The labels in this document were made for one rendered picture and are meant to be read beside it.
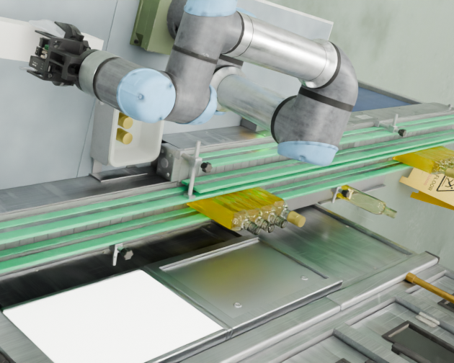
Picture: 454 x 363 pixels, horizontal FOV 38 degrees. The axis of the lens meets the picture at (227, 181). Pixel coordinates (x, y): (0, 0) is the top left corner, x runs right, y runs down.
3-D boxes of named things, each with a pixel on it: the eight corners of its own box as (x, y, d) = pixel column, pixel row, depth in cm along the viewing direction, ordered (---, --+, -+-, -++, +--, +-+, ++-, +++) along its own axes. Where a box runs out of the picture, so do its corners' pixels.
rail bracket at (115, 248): (89, 253, 178) (119, 276, 170) (92, 230, 175) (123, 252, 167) (101, 250, 181) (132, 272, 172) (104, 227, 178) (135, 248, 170)
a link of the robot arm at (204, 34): (384, 57, 134) (225, -11, 97) (364, 109, 136) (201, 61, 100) (339, 42, 141) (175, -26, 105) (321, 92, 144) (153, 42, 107)
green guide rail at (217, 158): (184, 159, 190) (204, 168, 185) (185, 155, 189) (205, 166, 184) (456, 115, 314) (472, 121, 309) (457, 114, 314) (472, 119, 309)
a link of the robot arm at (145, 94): (172, 130, 101) (130, 123, 94) (127, 108, 108) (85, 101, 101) (188, 80, 99) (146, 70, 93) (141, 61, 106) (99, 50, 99)
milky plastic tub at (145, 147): (89, 157, 181) (109, 168, 176) (99, 77, 174) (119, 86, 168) (139, 150, 194) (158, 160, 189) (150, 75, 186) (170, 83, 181)
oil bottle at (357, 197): (331, 194, 258) (388, 221, 242) (336, 181, 257) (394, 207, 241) (338, 195, 262) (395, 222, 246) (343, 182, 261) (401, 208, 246)
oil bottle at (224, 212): (185, 204, 198) (236, 235, 185) (188, 187, 196) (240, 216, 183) (199, 202, 202) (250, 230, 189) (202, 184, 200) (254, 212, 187)
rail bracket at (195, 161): (168, 189, 189) (198, 205, 182) (177, 132, 183) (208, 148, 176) (176, 187, 191) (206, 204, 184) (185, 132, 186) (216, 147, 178)
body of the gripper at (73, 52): (32, 27, 108) (75, 45, 101) (76, 34, 115) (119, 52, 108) (24, 72, 110) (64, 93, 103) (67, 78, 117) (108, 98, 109)
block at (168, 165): (153, 173, 193) (169, 183, 189) (158, 143, 190) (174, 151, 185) (163, 172, 195) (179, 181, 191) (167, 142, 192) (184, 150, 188)
